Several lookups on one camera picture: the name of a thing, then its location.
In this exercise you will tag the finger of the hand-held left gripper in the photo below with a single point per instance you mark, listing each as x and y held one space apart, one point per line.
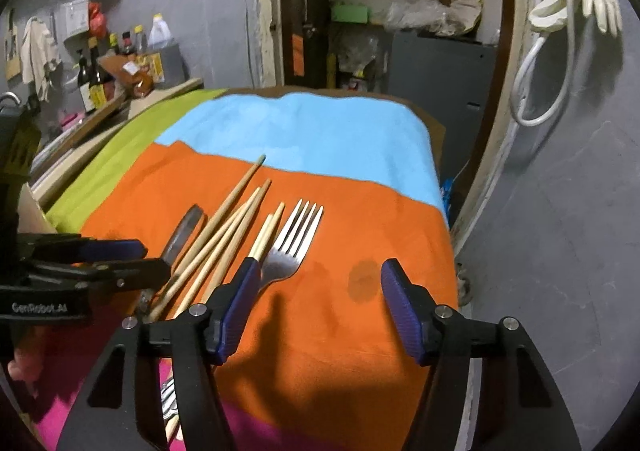
112 251
125 273

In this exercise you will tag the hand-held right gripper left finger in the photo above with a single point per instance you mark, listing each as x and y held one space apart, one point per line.
239 303

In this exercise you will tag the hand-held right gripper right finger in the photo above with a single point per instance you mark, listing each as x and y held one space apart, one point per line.
400 311

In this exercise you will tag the wooden chopstick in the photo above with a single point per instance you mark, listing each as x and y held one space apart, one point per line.
229 241
260 235
223 231
267 230
226 206

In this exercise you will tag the metal fork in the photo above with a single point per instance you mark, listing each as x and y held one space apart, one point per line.
295 251

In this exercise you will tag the person's left hand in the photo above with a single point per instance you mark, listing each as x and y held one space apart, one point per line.
25 366

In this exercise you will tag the pink sponge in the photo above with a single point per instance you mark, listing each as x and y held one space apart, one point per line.
71 121

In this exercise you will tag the dark wine bottle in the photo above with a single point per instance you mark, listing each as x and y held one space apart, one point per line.
85 86

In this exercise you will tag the white hanging towel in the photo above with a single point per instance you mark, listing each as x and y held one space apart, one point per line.
40 56

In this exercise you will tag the hanging wooden board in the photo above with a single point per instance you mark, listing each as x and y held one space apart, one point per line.
12 51

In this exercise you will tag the dark bottle with yellow label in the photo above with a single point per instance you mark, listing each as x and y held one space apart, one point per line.
101 81

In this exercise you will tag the orange brown packet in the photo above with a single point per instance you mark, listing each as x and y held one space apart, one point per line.
132 76

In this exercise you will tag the yellow capped sauce bottle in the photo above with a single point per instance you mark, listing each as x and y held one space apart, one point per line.
113 45

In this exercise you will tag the red capped dark bottle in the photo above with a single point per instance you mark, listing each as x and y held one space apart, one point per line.
128 45

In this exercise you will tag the red plastic bag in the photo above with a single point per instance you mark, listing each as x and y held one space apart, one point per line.
97 21

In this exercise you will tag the colourful striped cloth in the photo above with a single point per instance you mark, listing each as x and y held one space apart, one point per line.
325 156

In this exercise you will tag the clear bottle with yellow cap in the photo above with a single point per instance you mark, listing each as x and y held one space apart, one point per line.
141 41

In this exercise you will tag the large plastic oil jug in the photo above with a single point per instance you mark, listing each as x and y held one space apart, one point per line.
165 56

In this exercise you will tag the grey cabinet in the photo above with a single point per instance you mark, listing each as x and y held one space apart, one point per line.
440 81

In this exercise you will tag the clear plastic bag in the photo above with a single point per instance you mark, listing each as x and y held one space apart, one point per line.
425 13

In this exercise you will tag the green box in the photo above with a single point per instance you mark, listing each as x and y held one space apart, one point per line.
352 12

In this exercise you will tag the small white wall basket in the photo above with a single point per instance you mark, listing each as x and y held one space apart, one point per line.
76 18

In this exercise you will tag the wooden door frame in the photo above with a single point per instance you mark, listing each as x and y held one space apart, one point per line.
272 6

